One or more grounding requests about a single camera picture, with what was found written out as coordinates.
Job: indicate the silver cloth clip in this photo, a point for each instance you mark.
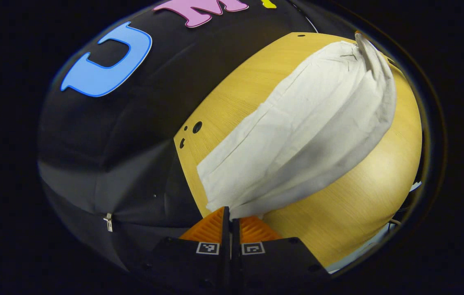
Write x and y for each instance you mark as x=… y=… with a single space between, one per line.
x=109 y=222

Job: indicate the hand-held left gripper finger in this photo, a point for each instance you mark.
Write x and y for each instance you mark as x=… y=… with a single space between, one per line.
x=226 y=233
x=235 y=237

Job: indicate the black backdrop cloth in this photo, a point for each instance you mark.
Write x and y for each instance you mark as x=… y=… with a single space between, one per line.
x=133 y=143

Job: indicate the white jeans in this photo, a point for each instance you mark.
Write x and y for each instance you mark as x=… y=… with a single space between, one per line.
x=297 y=123

